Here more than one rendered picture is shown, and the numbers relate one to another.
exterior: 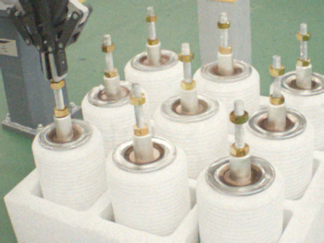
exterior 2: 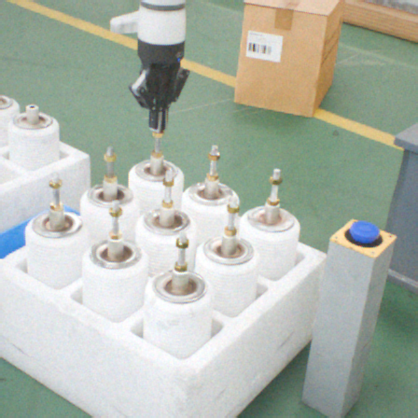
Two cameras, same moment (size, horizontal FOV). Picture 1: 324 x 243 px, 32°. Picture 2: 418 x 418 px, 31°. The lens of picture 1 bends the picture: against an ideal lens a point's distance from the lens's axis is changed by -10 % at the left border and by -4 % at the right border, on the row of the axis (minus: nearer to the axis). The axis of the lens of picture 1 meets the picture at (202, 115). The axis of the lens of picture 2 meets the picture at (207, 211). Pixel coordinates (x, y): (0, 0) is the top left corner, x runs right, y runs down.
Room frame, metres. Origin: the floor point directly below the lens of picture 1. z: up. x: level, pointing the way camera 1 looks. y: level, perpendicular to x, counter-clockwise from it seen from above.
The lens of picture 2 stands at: (0.87, -0.97, 0.88)
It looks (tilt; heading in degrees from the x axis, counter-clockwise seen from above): 31 degrees down; 97
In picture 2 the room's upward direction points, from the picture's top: 5 degrees clockwise
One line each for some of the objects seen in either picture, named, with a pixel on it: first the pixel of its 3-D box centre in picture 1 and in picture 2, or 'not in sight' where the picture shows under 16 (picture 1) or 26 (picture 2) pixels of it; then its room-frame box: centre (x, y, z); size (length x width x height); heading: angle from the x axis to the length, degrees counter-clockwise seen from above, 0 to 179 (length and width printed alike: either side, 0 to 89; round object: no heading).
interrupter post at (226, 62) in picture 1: (226, 63); (229, 243); (0.79, -0.04, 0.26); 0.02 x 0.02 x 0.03
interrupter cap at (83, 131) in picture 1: (65, 134); (156, 171); (0.64, 0.18, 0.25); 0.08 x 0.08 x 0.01
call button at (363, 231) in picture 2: not in sight; (364, 233); (0.98, -0.05, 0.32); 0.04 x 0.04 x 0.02
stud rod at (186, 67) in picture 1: (186, 71); (168, 193); (0.69, 0.02, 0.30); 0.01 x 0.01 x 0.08; 67
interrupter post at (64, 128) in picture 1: (63, 126); (157, 164); (0.64, 0.18, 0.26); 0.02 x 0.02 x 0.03
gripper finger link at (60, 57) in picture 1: (64, 56); (151, 115); (0.63, 0.16, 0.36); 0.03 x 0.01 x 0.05; 61
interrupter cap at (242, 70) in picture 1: (226, 71); (229, 250); (0.79, -0.04, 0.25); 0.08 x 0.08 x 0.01
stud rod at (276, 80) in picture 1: (276, 85); (116, 224); (0.63, -0.09, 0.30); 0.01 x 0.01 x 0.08; 66
